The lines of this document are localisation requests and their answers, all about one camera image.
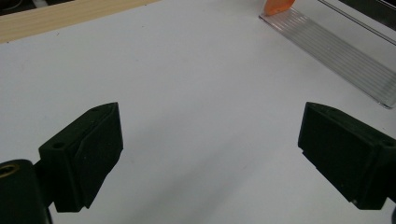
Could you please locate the orange phone case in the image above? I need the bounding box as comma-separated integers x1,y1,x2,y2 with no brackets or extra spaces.
262,0,296,18

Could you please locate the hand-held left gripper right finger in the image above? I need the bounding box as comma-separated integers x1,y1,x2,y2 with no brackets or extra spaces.
297,101,396,211

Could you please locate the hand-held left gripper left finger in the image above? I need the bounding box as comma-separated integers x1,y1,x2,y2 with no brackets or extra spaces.
34,101,125,214

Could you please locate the clear plastic tray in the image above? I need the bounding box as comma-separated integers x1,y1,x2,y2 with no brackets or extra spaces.
258,0,396,109

